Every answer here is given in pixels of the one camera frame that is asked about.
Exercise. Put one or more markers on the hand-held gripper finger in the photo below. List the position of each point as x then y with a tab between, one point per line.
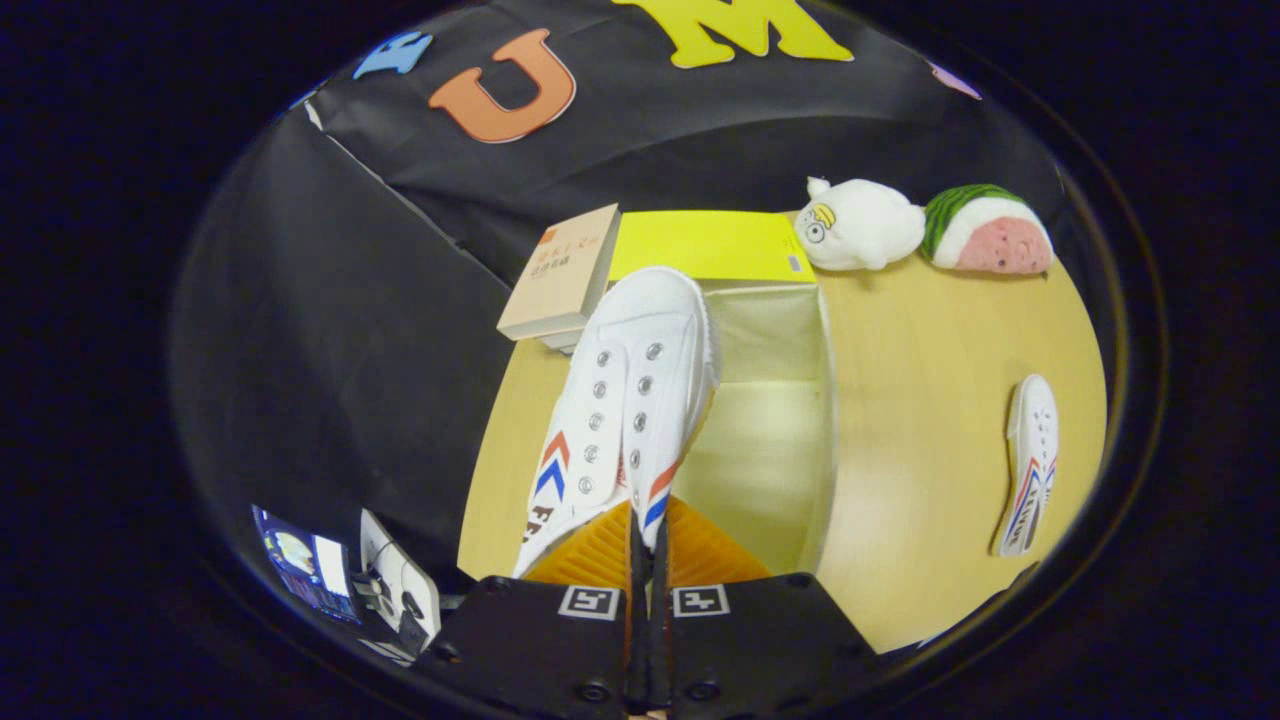
660	640
637	640

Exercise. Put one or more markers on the pale green storage box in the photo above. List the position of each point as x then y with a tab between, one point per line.
770	440

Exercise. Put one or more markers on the white canvas shoe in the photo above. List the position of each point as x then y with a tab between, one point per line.
640	400
1030	450

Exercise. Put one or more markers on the beige book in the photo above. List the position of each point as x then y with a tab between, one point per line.
560	275

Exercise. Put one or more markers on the yellow book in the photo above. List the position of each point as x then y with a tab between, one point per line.
700	245

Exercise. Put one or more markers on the white plush toy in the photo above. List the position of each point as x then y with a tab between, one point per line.
865	225

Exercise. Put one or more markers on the watermelon slice plush toy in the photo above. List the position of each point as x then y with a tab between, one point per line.
990	235

